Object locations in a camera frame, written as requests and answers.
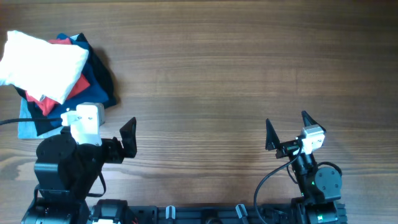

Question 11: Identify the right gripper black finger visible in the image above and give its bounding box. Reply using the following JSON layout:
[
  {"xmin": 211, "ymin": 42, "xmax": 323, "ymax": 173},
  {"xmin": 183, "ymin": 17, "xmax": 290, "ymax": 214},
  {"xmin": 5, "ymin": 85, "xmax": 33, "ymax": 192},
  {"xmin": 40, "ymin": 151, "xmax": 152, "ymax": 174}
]
[
  {"xmin": 301, "ymin": 111, "xmax": 326, "ymax": 133},
  {"xmin": 265, "ymin": 119, "xmax": 280, "ymax": 151}
]

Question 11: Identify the white t-shirt black print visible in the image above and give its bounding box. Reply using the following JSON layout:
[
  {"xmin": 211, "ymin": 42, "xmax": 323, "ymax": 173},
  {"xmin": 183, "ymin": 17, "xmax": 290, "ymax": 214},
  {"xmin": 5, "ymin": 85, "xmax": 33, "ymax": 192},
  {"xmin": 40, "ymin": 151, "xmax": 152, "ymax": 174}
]
[{"xmin": 1, "ymin": 30, "xmax": 89, "ymax": 104}]

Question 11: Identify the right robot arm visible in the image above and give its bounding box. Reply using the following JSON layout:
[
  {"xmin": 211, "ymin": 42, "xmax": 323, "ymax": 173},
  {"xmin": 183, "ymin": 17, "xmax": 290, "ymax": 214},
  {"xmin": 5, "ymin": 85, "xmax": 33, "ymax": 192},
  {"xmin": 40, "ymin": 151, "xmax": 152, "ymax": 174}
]
[{"xmin": 266, "ymin": 111, "xmax": 343, "ymax": 223}]

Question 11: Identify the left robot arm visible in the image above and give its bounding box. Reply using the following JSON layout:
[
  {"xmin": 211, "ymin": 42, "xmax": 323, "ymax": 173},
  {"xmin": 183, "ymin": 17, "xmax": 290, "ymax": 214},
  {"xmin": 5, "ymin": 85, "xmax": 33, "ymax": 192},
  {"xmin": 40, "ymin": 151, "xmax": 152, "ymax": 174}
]
[{"xmin": 21, "ymin": 118, "xmax": 139, "ymax": 224}]

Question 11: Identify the navy blue folded shirt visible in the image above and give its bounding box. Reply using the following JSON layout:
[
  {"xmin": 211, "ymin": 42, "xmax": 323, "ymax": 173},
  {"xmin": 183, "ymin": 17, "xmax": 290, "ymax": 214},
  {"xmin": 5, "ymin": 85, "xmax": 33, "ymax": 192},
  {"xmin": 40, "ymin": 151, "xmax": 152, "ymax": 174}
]
[{"xmin": 35, "ymin": 33, "xmax": 116, "ymax": 135}]

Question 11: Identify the black folded shirt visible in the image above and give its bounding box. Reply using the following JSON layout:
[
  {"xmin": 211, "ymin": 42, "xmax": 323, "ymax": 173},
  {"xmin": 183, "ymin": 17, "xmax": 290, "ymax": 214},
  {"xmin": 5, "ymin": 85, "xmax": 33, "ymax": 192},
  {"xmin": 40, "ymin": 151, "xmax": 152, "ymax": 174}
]
[{"xmin": 16, "ymin": 33, "xmax": 117, "ymax": 139}]

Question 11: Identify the red folded printed t-shirt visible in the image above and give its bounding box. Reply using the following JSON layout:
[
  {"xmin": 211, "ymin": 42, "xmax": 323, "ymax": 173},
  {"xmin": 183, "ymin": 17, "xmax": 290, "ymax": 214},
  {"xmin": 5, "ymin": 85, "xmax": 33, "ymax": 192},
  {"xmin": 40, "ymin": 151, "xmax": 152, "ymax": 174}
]
[{"xmin": 25, "ymin": 38, "xmax": 90, "ymax": 116}]

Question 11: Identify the grey folded shirt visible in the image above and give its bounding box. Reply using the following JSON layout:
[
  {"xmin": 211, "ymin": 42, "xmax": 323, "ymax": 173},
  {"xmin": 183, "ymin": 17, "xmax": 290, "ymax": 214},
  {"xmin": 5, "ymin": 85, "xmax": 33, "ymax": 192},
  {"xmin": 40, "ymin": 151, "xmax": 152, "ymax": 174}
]
[{"xmin": 17, "ymin": 97, "xmax": 62, "ymax": 139}]

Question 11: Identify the right black cable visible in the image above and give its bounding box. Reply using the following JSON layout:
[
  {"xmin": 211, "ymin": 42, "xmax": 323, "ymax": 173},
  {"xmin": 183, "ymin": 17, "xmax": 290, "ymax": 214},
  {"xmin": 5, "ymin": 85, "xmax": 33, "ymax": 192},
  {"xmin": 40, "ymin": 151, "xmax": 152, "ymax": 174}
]
[{"xmin": 253, "ymin": 136, "xmax": 304, "ymax": 224}]

